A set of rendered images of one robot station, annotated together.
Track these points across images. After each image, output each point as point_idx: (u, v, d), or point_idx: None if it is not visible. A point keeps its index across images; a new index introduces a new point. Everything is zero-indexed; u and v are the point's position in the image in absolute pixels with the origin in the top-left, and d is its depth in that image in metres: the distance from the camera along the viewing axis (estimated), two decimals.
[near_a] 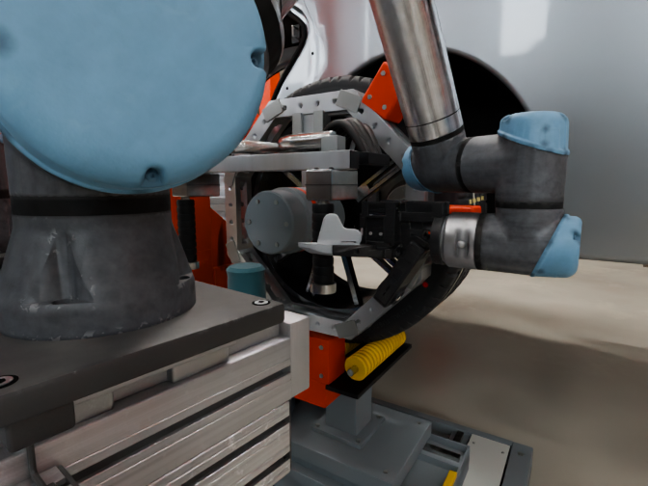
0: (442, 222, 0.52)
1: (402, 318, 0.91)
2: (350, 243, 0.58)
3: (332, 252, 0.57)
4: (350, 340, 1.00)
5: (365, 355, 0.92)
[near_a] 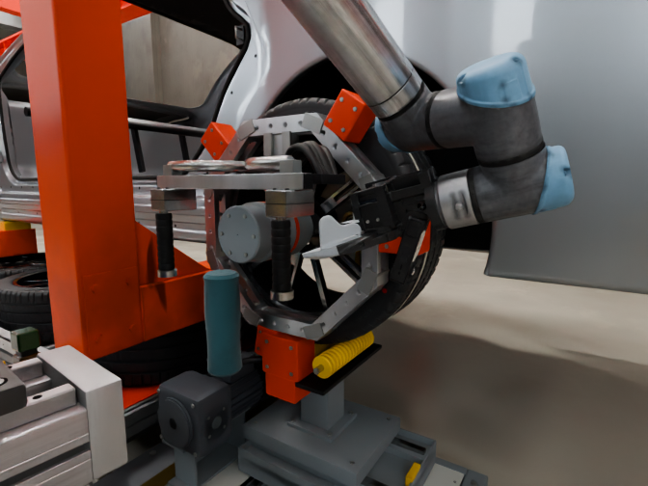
0: (433, 190, 0.53)
1: (364, 321, 0.99)
2: (352, 237, 0.58)
3: (337, 252, 0.58)
4: (319, 342, 1.08)
5: (332, 355, 1.00)
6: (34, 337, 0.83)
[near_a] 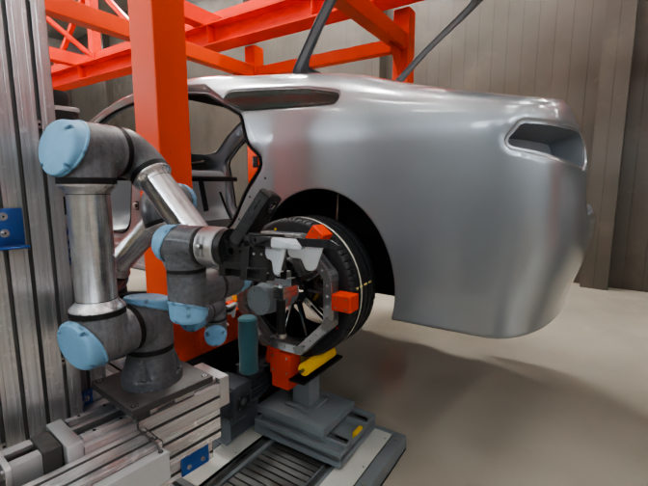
0: (215, 261, 0.72)
1: (327, 344, 1.78)
2: (269, 246, 0.64)
3: (275, 239, 0.62)
4: (303, 355, 1.87)
5: (309, 363, 1.79)
6: None
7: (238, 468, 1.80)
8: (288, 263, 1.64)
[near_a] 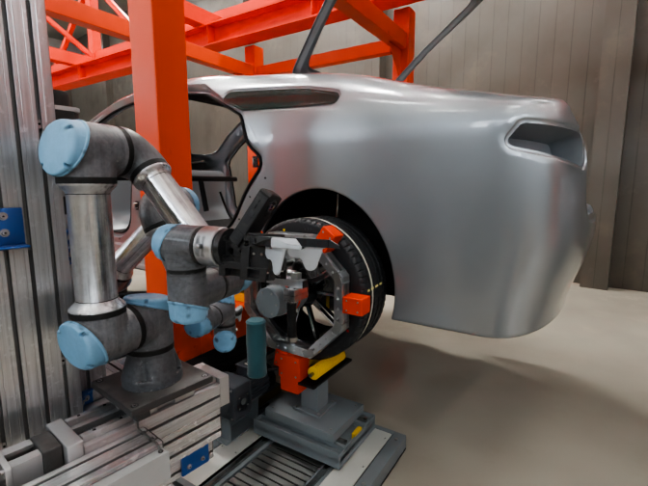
0: (215, 260, 0.72)
1: (337, 347, 1.75)
2: (269, 246, 0.64)
3: (275, 239, 0.62)
4: (312, 358, 1.83)
5: (318, 366, 1.76)
6: None
7: (238, 468, 1.80)
8: (299, 265, 1.60)
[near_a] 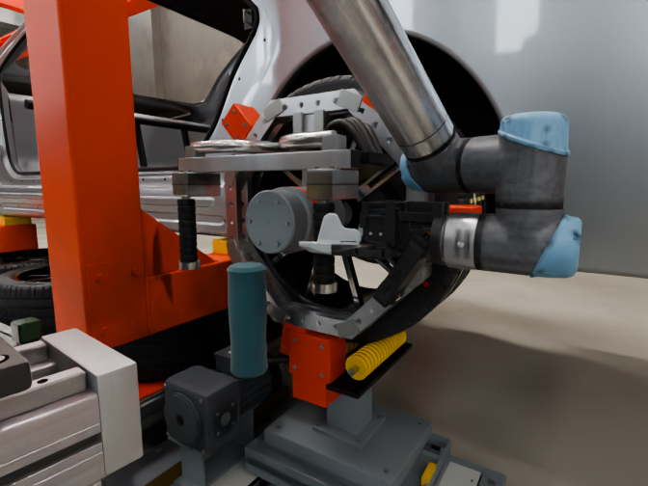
0: (442, 222, 0.52)
1: (403, 318, 0.91)
2: (349, 243, 0.58)
3: (331, 251, 0.58)
4: (351, 340, 1.00)
5: (366, 354, 0.92)
6: (36, 328, 0.78)
7: None
8: None
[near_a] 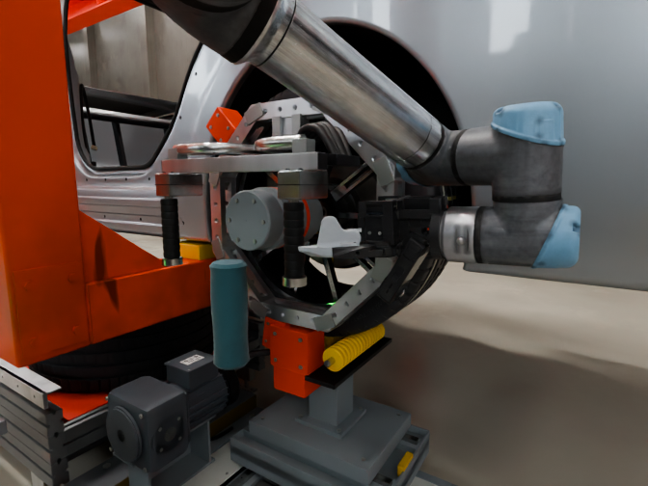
0: (440, 219, 0.52)
1: (377, 312, 0.95)
2: (350, 244, 0.58)
3: (332, 254, 0.58)
4: (330, 335, 1.04)
5: (342, 347, 0.96)
6: None
7: None
8: None
